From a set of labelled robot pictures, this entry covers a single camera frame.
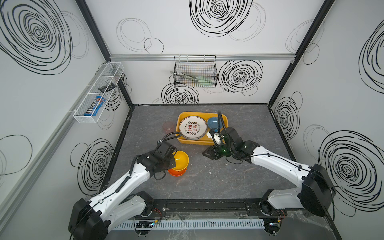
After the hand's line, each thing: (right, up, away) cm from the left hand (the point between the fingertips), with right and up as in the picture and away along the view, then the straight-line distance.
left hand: (173, 162), depth 80 cm
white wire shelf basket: (-41, +52, +12) cm, 67 cm away
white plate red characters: (+10, +17, +22) cm, 30 cm away
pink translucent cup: (-6, +17, +21) cm, 28 cm away
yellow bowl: (+4, 0, +2) cm, 5 cm away
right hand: (+16, +5, -3) cm, 17 cm away
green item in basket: (+18, +46, +7) cm, 49 cm away
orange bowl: (+1, -6, 0) cm, 6 cm away
